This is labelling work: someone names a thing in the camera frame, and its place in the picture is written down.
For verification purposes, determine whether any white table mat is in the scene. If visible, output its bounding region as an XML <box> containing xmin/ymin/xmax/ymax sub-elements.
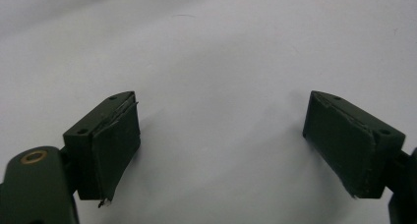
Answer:
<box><xmin>0</xmin><ymin>0</ymin><xmax>417</xmax><ymax>224</ymax></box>

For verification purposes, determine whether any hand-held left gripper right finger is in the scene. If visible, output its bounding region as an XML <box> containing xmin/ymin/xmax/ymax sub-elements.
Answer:
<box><xmin>301</xmin><ymin>89</ymin><xmax>407</xmax><ymax>199</ymax></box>

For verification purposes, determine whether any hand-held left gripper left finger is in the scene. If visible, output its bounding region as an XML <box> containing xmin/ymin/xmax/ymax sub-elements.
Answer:
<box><xmin>62</xmin><ymin>90</ymin><xmax>143</xmax><ymax>208</ymax></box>

